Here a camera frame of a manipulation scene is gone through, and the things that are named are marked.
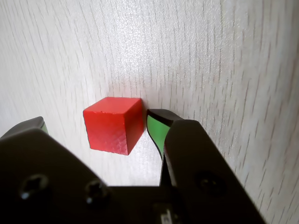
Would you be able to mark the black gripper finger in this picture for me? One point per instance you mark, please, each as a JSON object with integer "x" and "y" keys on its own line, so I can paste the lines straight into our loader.
{"x": 46, "y": 182}
{"x": 198, "y": 158}

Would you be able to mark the red cube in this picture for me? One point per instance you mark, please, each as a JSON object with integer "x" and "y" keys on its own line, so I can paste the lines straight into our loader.
{"x": 105, "y": 130}

